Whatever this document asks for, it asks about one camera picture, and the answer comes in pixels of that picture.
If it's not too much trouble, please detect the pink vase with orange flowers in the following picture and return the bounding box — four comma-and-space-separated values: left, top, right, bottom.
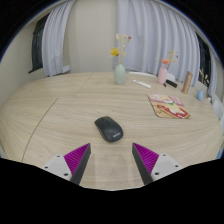
157, 49, 179, 86

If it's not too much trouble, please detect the thin white curtain strip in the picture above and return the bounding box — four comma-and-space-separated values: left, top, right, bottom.
207, 49, 218, 98

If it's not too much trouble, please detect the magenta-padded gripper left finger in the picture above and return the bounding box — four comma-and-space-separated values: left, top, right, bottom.
42, 142, 92, 186

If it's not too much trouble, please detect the cartoon print mouse pad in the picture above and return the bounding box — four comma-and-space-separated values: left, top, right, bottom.
146, 93, 192, 120

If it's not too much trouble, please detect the dark window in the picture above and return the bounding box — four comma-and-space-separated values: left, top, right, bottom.
194, 31, 213, 88
28, 13, 51, 74

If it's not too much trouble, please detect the narrow white curtain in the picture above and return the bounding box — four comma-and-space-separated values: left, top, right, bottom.
41, 0, 77, 78

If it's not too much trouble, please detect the blue vase with dried flowers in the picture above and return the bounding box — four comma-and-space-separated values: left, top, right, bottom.
196, 68, 210, 102

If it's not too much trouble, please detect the green vase with yellow flowers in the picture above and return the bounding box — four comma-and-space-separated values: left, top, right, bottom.
109, 33, 133, 86

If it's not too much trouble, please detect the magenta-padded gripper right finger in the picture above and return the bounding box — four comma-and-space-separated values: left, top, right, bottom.
131, 142, 183, 186

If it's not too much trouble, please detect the white remote control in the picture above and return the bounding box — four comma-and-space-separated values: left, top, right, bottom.
132, 79, 153, 90

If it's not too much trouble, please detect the black computer mouse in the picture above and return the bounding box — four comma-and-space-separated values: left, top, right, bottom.
94, 115, 124, 143

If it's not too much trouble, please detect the wide white curtain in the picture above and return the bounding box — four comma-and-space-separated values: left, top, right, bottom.
115, 0, 201, 88

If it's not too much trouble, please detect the tan insulated bottle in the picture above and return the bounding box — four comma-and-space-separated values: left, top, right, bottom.
181, 70, 194, 95

